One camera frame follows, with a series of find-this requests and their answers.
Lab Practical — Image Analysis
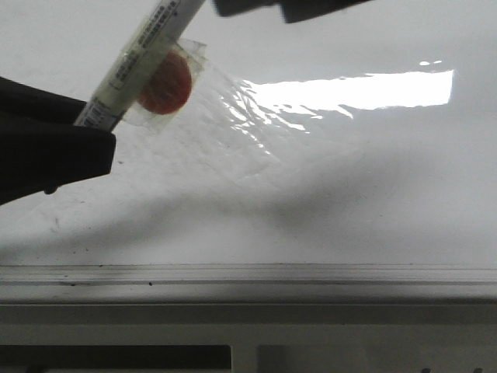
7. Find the red round magnet with tape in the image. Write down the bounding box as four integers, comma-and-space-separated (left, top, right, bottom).
123, 38, 207, 133

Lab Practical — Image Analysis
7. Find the white whiteboard with aluminium frame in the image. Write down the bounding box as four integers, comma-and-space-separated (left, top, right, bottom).
1, 1, 496, 303

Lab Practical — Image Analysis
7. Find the grey cabinet below whiteboard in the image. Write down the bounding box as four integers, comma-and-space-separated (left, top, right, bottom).
1, 304, 496, 372

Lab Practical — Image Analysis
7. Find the white black whiteboard marker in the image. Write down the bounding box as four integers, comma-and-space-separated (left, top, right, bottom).
75, 1, 203, 131

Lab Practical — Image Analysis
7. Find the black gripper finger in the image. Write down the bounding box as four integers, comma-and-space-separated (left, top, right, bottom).
213, 0, 366, 23
1, 78, 116, 204

